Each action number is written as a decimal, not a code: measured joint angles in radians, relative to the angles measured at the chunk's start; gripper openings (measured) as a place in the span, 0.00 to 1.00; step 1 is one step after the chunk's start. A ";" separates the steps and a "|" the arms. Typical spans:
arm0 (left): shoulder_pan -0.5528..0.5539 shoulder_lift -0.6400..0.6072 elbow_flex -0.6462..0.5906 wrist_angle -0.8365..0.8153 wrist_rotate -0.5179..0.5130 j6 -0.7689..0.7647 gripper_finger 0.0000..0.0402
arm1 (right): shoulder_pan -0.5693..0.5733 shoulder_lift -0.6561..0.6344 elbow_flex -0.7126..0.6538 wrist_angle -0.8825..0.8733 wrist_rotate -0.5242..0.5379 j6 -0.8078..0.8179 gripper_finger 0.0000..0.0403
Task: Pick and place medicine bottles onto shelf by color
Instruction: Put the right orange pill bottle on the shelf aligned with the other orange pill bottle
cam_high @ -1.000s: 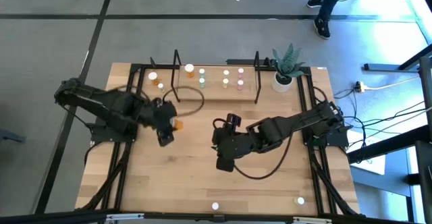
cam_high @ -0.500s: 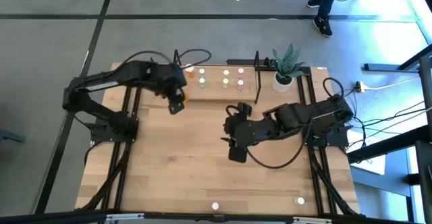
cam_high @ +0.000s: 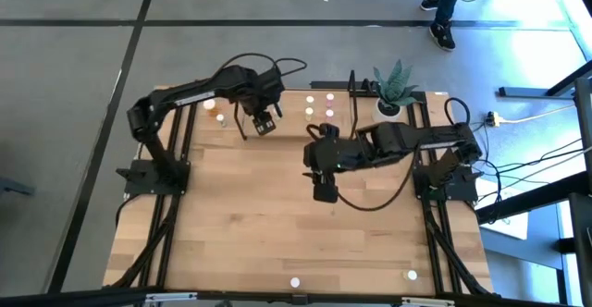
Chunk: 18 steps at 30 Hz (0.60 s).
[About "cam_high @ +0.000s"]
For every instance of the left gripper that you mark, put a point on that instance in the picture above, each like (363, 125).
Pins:
(263, 92)

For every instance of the black aluminium rig frame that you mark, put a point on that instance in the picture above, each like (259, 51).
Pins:
(168, 247)

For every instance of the dark grey floor fixture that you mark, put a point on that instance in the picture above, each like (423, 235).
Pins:
(14, 187)

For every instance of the small black camera box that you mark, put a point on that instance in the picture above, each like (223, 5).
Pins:
(300, 299)

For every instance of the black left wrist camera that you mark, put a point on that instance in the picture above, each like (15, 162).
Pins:
(276, 79)

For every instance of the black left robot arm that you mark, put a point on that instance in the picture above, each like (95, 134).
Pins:
(159, 154)

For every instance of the black overhead frame bar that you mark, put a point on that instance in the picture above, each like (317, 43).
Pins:
(92, 300)

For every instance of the silver aluminium bracket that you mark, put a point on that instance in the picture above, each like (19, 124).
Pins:
(171, 297)
(427, 302)

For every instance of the potted snake plant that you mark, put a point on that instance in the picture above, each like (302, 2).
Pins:
(393, 89)

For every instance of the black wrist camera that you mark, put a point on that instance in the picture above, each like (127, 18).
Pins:
(330, 132)
(276, 79)

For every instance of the large orange medicine bottle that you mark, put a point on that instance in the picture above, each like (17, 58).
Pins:
(209, 104)

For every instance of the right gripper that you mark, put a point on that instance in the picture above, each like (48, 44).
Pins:
(328, 156)

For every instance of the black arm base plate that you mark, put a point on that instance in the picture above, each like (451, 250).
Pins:
(462, 189)
(139, 182)

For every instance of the black neighbouring table frame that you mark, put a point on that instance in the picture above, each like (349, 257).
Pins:
(532, 200)

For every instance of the white power strip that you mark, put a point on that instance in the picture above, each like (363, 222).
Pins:
(494, 118)

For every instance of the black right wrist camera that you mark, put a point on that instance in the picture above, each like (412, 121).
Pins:
(330, 132)

